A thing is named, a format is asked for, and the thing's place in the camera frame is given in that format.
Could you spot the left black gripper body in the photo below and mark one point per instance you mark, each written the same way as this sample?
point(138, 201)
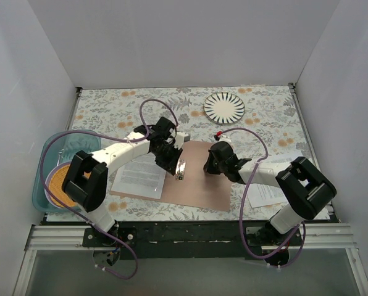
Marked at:
point(168, 160)

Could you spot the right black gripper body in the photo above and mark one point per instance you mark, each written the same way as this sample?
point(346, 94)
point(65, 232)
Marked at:
point(211, 163)

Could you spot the pink file folder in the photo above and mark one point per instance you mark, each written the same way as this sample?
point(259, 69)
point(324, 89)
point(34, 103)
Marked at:
point(198, 189)

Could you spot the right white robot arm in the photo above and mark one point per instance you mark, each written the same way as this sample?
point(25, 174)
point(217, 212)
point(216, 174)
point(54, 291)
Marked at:
point(305, 188)

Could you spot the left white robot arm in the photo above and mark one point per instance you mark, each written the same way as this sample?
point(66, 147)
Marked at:
point(86, 180)

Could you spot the metal folder clip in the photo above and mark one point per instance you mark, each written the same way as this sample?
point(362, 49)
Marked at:
point(180, 170)

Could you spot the floral tablecloth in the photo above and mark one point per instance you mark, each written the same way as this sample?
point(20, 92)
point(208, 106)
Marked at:
point(270, 126)

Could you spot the white plate blue stripes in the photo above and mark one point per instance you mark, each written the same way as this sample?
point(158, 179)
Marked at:
point(224, 108)

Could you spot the teal plastic tray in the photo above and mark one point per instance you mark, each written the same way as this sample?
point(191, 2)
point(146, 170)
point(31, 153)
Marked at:
point(61, 151)

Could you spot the orange woven coaster dish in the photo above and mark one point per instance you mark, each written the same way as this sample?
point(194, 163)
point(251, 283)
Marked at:
point(54, 183)

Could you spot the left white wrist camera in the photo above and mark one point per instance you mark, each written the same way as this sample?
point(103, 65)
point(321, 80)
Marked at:
point(180, 139)

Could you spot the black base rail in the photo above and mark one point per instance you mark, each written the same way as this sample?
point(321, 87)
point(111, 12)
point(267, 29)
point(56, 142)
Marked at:
point(187, 239)

